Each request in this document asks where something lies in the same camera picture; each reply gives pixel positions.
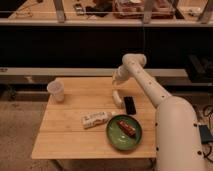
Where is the green plate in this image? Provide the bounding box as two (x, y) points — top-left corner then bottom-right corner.
(106, 115), (143, 151)

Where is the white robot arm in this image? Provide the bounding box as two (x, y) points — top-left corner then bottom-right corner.
(112, 53), (205, 171)

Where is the blue box on floor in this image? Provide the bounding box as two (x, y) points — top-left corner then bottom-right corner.
(199, 125), (213, 144)

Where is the tray with items on shelf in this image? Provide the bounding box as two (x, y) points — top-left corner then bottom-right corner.
(113, 0), (175, 18)

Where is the dark device on shelf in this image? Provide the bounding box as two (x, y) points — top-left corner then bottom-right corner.
(73, 3), (85, 15)

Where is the white snack package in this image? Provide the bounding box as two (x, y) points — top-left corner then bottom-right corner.
(82, 112), (112, 129)

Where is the red-brown snack bar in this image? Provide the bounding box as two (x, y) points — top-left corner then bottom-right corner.
(117, 120), (136, 137)

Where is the wooden table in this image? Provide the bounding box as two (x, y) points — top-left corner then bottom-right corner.
(32, 77), (156, 159)

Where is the black rectangular block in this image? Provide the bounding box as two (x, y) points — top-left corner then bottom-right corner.
(124, 97), (136, 115)

